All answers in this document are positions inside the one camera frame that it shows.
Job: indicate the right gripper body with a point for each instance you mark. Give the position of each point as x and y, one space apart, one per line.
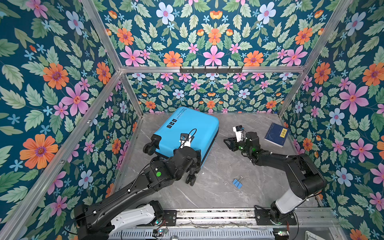
241 146

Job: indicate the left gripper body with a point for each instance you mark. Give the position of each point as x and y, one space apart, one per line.
196 161

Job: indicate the blue suitcase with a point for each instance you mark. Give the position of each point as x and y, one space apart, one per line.
203 127

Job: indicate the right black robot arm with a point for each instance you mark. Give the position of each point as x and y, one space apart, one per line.
304 178

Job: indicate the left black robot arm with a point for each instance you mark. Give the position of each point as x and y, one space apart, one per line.
96 222

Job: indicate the dark blue book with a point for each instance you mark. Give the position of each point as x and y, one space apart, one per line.
277 135

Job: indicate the blue binder clip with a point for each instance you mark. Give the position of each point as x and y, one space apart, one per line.
238 182

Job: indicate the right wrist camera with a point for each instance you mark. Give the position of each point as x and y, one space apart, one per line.
239 130

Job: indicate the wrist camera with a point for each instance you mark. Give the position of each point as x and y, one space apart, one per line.
239 130
185 140

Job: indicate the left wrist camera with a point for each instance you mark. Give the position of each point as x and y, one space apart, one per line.
185 140

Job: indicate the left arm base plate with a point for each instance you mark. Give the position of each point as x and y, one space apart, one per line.
169 218

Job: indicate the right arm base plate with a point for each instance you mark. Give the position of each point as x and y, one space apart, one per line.
266 217

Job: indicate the metal hook rail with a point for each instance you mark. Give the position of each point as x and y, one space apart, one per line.
210 70

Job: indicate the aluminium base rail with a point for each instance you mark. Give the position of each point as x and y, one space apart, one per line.
236 222

